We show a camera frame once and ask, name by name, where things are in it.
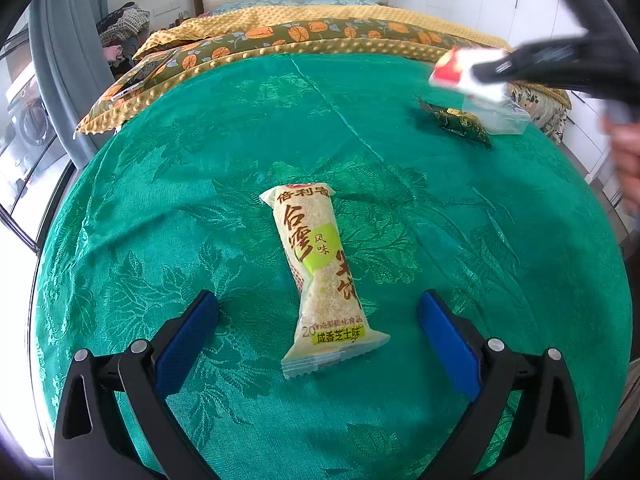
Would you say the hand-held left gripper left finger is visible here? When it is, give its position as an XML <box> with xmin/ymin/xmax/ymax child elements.
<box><xmin>54</xmin><ymin>289</ymin><xmax>221</xmax><ymax>480</ymax></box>

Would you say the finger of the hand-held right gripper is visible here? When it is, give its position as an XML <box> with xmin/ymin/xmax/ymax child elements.
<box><xmin>472</xmin><ymin>34</ymin><xmax>601</xmax><ymax>91</ymax></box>

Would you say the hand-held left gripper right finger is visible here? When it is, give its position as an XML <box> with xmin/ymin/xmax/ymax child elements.
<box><xmin>418</xmin><ymin>290</ymin><xmax>586</xmax><ymax>480</ymax></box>

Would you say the red white snack packet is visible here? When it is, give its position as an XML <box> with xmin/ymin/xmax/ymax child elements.
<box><xmin>429</xmin><ymin>47</ymin><xmax>508</xmax><ymax>103</ymax></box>

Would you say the yellow rice cracker packet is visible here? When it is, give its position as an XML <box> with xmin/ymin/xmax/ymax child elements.
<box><xmin>260</xmin><ymin>180</ymin><xmax>392</xmax><ymax>380</ymax></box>

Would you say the person's right hand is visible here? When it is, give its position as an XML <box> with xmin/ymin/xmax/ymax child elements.
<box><xmin>602</xmin><ymin>115</ymin><xmax>640</xmax><ymax>216</ymax></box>

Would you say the floral bedsheet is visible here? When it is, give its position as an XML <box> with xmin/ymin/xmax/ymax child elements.
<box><xmin>507</xmin><ymin>82</ymin><xmax>571</xmax><ymax>146</ymax></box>

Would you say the white wardrobe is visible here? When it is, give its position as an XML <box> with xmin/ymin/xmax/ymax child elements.
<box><xmin>477</xmin><ymin>0</ymin><xmax>626</xmax><ymax>181</ymax></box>

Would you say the clear plastic bag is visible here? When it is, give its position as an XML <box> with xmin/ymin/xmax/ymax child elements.
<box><xmin>462</xmin><ymin>92</ymin><xmax>532</xmax><ymax>136</ymax></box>

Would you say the green snack packet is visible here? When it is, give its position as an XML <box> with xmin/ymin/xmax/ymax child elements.
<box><xmin>417</xmin><ymin>97</ymin><xmax>493</xmax><ymax>150</ymax></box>

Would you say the green patterned tablecloth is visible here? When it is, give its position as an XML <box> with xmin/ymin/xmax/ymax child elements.
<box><xmin>32</xmin><ymin>52</ymin><xmax>631</xmax><ymax>480</ymax></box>

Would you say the yellow pumpkin print blanket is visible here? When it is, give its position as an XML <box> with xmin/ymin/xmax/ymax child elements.
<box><xmin>75</xmin><ymin>4</ymin><xmax>573</xmax><ymax>136</ymax></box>

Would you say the washing machine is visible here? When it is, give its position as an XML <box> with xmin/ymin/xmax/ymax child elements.
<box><xmin>2</xmin><ymin>75</ymin><xmax>51</xmax><ymax>151</ymax></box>

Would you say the blue patterned pillow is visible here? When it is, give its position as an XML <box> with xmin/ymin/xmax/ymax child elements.
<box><xmin>207</xmin><ymin>0</ymin><xmax>391</xmax><ymax>17</ymax></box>

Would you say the grey curtain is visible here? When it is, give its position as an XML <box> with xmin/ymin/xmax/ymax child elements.
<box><xmin>27</xmin><ymin>0</ymin><xmax>121</xmax><ymax>173</ymax></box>

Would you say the pile of clothes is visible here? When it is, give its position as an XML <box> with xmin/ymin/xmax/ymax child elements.
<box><xmin>96</xmin><ymin>2</ymin><xmax>151</xmax><ymax>51</ymax></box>

